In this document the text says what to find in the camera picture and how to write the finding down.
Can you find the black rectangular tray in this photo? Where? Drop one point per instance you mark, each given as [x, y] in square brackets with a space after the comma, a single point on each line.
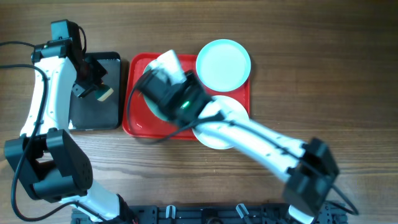
[90, 114]

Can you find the green yellow sponge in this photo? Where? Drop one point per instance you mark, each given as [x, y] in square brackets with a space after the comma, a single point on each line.
[103, 92]

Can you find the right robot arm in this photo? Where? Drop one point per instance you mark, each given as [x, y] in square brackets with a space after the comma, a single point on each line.
[307, 169]

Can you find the light blue plate top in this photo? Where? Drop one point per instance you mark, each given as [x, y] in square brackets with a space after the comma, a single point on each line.
[223, 65]

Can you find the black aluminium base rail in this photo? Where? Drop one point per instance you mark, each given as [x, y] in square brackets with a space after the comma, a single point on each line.
[265, 214]

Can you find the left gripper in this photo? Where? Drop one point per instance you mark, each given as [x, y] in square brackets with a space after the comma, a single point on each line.
[101, 73]

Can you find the red plastic tray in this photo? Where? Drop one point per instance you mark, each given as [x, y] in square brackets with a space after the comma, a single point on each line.
[140, 122]

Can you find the white plate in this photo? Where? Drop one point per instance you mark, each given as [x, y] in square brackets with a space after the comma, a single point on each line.
[230, 105]

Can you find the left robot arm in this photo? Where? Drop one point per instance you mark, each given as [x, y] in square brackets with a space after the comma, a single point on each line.
[46, 161]

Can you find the light blue plate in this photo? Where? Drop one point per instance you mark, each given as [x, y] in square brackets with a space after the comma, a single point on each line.
[151, 105]
[223, 65]

